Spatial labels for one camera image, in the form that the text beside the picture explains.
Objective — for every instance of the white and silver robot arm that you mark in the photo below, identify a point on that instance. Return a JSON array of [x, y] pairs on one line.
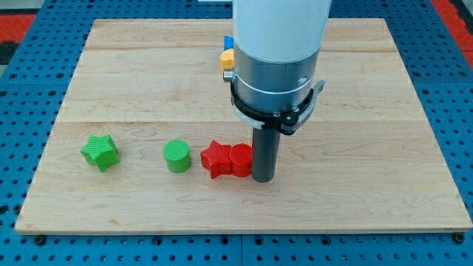
[[276, 46]]

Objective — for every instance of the red star block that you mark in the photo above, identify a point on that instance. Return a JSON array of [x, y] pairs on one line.
[[216, 159]]

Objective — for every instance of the green star block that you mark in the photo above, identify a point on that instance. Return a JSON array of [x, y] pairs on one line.
[[101, 151]]

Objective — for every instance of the red cylinder block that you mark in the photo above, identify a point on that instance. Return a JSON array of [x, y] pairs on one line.
[[241, 158]]

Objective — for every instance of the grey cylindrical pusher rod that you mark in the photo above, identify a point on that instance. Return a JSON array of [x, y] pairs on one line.
[[265, 145]]

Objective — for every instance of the green cylinder block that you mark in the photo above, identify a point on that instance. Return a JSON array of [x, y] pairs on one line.
[[177, 156]]

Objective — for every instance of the yellow block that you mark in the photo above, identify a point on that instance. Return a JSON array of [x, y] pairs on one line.
[[227, 60]]

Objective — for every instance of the blue block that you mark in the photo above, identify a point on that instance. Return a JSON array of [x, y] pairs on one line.
[[228, 42]]

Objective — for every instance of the wooden board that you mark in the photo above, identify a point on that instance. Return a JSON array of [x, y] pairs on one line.
[[366, 161]]

